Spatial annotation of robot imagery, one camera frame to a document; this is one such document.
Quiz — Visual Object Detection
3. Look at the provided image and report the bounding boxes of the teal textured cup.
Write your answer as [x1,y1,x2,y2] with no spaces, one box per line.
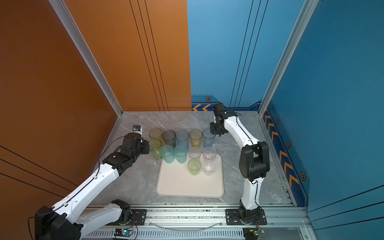
[174,145,187,164]
[160,145,175,164]

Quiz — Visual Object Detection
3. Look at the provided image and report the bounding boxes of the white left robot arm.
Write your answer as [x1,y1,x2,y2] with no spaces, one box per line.
[30,125,150,240]

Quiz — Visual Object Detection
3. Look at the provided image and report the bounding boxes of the cream rectangular tray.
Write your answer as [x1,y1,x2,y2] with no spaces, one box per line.
[156,155,224,198]

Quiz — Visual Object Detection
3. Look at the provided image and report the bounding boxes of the right circuit board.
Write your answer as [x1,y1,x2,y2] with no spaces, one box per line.
[243,228,265,240]

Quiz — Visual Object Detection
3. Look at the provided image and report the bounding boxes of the yellow-brown tinted cup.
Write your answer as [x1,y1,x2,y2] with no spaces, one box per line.
[149,128,163,141]

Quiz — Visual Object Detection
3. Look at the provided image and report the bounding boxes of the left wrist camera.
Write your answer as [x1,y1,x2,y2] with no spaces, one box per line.
[132,125,143,136]

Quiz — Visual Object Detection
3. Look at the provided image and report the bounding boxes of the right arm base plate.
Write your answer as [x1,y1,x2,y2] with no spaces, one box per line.
[225,208,268,226]

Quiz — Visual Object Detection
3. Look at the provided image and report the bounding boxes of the green tinted cup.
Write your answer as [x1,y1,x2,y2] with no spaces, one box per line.
[149,139,162,160]

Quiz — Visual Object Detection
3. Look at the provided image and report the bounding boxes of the clear faceted cup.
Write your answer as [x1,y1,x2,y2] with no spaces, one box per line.
[202,147,217,162]

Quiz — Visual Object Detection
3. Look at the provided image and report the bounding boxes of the grey smoked cup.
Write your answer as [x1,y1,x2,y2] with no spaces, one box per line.
[162,130,177,148]

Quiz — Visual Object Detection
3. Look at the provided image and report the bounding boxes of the right aluminium corner post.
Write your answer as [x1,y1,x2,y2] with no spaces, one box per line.
[258,0,319,117]

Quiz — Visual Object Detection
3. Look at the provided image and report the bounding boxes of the light blue cup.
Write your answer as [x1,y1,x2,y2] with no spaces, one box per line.
[203,128,215,148]
[176,130,190,150]

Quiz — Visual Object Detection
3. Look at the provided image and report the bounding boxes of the yellow tinted cup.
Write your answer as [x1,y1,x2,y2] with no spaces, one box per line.
[189,129,203,148]

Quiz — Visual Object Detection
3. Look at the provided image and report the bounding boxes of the aluminium corner post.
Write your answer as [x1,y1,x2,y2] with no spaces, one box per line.
[48,0,124,117]
[258,0,319,117]

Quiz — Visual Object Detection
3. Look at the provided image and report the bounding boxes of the aluminium front rail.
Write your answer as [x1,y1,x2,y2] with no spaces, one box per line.
[53,205,319,240]

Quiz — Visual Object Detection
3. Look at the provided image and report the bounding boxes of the teal textured cup front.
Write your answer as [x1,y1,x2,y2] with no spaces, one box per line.
[174,145,187,164]

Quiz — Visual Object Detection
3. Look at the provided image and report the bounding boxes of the left aluminium corner post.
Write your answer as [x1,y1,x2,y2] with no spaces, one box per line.
[48,0,124,117]

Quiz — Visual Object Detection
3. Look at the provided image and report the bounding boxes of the light green cup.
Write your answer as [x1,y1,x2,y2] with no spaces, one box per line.
[187,159,202,176]

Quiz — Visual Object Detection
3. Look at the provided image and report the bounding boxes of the clear textured cup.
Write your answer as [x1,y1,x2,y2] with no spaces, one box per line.
[188,147,201,159]

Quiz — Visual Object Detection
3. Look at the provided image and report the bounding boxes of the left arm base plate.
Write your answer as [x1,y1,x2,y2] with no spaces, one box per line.
[107,209,147,227]

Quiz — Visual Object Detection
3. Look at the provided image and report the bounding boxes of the left green circuit board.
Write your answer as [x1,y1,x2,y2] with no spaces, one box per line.
[114,228,134,238]

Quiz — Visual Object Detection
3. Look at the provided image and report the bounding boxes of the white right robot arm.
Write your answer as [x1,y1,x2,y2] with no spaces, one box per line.
[210,103,270,226]

